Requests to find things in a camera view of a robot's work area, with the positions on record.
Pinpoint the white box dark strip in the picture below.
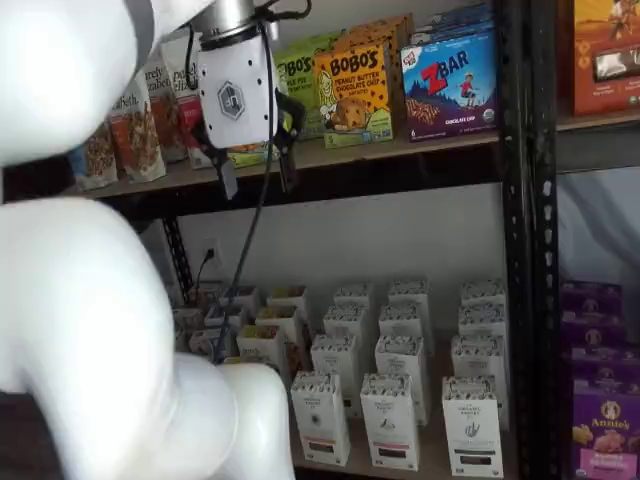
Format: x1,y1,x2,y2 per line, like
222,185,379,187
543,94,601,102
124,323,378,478
441,375,505,478

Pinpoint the white Organic Pantry box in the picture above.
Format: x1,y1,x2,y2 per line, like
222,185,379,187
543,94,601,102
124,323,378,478
322,304,372,351
309,333,362,419
377,302,427,341
459,279,507,310
449,334,507,386
387,278,432,311
457,303,507,341
332,282,377,314
373,333,432,427

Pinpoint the yellow Bobo's box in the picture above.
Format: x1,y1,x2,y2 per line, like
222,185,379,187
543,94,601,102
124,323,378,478
313,42,395,150

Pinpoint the blue ZBar box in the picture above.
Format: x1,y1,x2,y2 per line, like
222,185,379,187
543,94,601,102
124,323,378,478
399,29,500,145
410,3,496,46

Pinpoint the orange Bobo's box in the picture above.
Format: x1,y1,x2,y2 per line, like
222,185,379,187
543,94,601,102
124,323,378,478
347,12,416,56

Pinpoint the purple Annie's box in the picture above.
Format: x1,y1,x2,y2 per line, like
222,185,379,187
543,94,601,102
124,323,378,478
571,379,640,480
562,312,626,351
569,344,640,389
559,282,624,321

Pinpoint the black yellow wrist camera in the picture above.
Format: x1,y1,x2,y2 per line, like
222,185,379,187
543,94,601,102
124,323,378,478
273,88,307,144

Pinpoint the large orange box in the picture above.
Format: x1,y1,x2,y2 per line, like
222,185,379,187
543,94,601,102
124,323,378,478
572,0,640,118

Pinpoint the small green snack box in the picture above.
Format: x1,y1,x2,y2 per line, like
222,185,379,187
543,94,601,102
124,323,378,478
227,141,284,170

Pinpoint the green Bobo's box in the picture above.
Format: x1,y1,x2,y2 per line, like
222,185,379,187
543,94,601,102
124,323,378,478
272,33,346,141

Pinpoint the Purely Elizabeth granola bag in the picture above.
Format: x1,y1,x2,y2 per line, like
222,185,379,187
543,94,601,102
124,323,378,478
172,37,207,170
107,79,167,185
142,49,190,165
74,119,120,192

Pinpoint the white box pink strip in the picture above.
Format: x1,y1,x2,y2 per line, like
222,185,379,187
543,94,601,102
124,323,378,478
359,372,421,473

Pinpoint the wooden shelf board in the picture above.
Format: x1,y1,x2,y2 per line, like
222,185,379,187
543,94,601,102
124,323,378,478
64,130,504,199

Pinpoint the long black cable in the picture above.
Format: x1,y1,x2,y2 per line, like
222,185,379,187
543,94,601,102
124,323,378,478
212,14,281,364

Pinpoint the short black cable loop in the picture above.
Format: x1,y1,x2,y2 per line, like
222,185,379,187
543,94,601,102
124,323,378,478
183,22,202,79

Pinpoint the white box dark print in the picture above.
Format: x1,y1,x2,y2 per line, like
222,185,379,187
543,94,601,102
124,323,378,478
218,284,261,314
203,303,247,334
187,280,224,307
188,327,234,356
171,305,205,334

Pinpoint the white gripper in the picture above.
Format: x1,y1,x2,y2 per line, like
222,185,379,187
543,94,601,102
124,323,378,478
197,28,300,201

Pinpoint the black plug cord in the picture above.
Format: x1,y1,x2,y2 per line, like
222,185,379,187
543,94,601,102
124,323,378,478
196,249,214,301

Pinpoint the black metal rack frame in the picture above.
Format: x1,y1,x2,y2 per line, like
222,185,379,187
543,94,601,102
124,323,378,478
94,0,561,480

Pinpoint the white pasta box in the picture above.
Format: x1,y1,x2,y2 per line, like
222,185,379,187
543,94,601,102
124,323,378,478
253,304,306,346
235,323,301,386
266,284,310,321
223,355,281,370

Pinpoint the wooden shelf with grey beam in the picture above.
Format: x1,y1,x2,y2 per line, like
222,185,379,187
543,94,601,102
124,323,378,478
556,104,640,174

